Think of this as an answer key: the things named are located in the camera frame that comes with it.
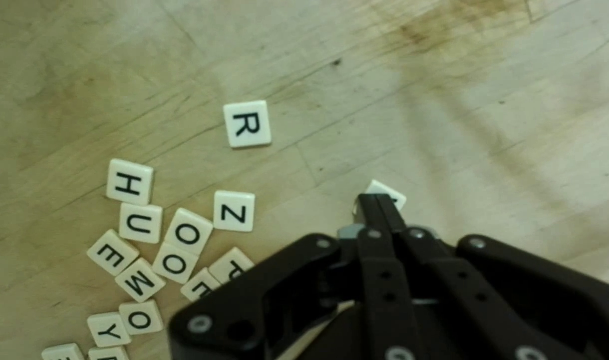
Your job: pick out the white letter tile M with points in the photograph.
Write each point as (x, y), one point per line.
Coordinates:
(140, 281)

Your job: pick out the white letter tile H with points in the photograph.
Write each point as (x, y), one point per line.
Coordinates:
(128, 181)

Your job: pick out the white letter tile Z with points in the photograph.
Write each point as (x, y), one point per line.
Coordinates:
(234, 210)

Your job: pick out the white letter tile E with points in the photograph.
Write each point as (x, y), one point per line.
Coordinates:
(113, 252)

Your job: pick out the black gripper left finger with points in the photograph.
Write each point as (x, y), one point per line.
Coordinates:
(284, 301)

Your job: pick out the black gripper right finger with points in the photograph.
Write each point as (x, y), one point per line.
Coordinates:
(504, 301)

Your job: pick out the white letter tile U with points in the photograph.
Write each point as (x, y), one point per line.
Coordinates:
(140, 223)

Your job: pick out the white letter tile O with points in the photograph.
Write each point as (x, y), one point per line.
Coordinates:
(140, 319)
(174, 264)
(188, 232)

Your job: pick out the white letter tile Y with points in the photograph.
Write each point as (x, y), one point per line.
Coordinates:
(109, 329)

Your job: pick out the white letter tile P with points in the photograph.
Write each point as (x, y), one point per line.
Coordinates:
(228, 264)

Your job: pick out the white letter tile R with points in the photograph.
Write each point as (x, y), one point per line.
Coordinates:
(246, 122)

